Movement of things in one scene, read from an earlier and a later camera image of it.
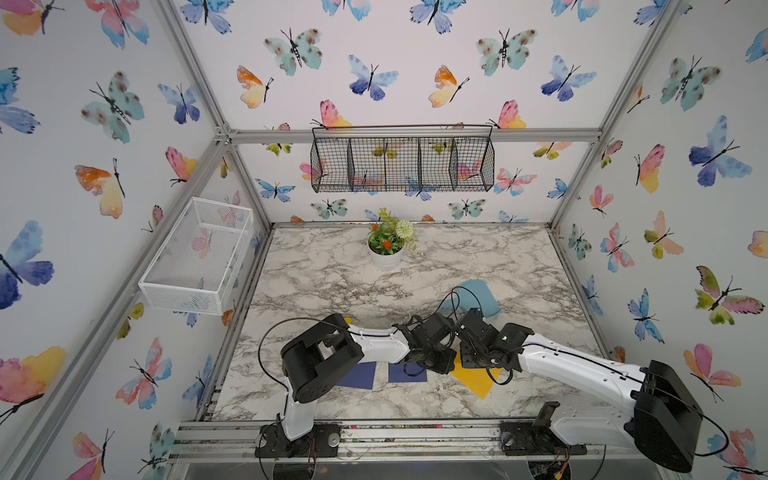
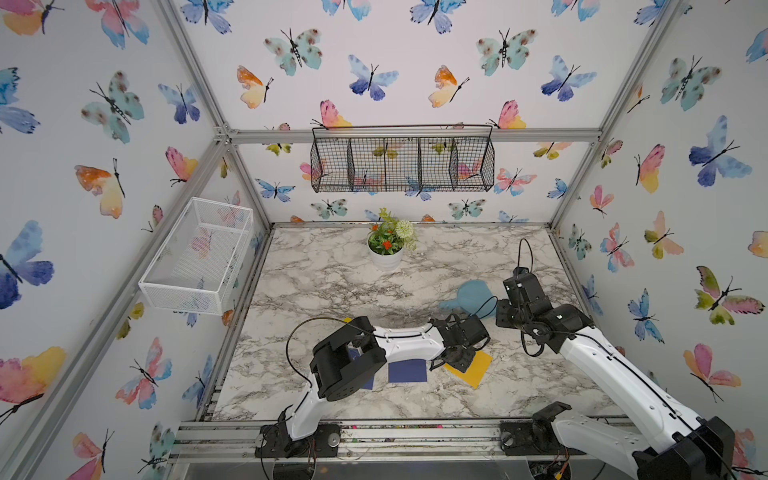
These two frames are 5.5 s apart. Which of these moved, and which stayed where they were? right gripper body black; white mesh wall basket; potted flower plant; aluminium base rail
Moved: right gripper body black
Stayed: white mesh wall basket; aluminium base rail; potted flower plant
